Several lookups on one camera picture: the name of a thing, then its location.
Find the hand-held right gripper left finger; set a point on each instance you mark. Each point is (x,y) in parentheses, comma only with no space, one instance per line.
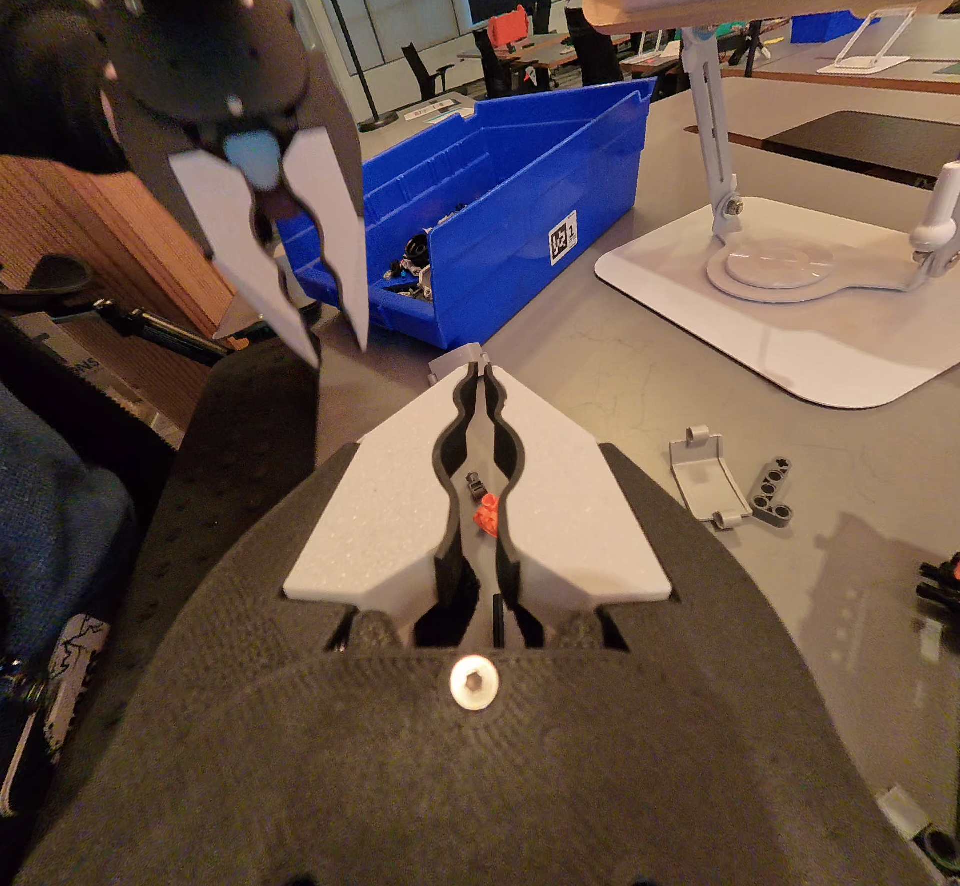
(360,526)

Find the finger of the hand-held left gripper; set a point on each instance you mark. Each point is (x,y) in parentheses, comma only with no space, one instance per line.
(334,211)
(232,226)

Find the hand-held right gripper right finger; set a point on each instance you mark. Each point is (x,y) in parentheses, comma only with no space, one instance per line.
(585,526)

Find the pile of toy building pieces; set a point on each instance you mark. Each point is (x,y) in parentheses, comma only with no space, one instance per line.
(416,264)

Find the orange wedge piece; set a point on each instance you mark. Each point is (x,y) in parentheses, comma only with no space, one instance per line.
(487,515)

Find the blue tagged storage bin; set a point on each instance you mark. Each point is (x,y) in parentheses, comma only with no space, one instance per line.
(510,226)

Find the toy brick robot model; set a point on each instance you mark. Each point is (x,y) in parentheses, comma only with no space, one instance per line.
(937,579)

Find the person's left forearm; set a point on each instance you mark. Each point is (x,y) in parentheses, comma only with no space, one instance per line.
(45,76)

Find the small dark grey connector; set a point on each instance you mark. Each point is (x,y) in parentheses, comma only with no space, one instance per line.
(475,485)

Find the wooden cabinet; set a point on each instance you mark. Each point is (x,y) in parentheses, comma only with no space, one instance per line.
(112,241)

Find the black metal rod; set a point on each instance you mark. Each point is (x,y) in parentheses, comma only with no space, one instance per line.
(165,335)

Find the light grey curved panel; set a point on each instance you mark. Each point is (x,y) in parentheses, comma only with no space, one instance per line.
(705,477)

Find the black pole lamp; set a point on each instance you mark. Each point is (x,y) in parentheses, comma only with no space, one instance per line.
(349,39)

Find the black office chair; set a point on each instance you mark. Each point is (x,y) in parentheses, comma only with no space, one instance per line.
(491,65)
(424,73)

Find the grey square panel piece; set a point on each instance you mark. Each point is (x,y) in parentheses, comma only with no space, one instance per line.
(450,361)

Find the dark grey angled beam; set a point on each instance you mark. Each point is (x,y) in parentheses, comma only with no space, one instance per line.
(772,492)

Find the white tablet stand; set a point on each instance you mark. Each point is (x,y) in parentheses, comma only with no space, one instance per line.
(825,346)
(862,61)

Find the black white printed cloth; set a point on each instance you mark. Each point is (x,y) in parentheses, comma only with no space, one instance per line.
(75,676)

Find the black desk mat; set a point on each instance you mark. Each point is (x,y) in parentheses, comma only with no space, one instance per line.
(862,140)

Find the metal bracket plate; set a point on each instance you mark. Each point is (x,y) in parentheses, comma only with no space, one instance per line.
(255,320)

